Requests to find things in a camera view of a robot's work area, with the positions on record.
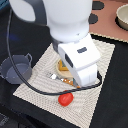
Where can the black stove burner disc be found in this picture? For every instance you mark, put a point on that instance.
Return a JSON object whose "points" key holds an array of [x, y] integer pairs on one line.
{"points": [[93, 18], [97, 5]]}

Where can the bread loaf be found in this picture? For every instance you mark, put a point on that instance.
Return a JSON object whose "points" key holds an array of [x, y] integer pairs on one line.
{"points": [[62, 67]]}

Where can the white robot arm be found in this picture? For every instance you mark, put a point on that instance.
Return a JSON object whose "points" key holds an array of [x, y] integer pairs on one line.
{"points": [[69, 29]]}

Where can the fork with wooden handle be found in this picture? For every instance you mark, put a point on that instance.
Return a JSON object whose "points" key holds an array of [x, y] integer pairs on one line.
{"points": [[67, 81]]}

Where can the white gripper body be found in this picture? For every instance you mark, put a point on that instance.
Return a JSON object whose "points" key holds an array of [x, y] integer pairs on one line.
{"points": [[80, 58]]}

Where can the beige bowl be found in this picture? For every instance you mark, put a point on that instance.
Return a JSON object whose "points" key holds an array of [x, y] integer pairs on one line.
{"points": [[122, 15]]}

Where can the white woven placemat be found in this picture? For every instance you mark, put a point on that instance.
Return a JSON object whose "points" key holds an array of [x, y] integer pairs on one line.
{"points": [[79, 112]]}

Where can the round wooden plate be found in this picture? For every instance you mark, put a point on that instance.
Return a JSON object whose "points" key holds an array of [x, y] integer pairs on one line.
{"points": [[63, 74]]}

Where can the large grey pot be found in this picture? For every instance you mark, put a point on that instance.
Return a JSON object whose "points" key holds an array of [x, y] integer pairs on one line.
{"points": [[12, 70]]}

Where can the red tomato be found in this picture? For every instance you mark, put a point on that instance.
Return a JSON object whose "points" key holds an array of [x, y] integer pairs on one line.
{"points": [[65, 99]]}

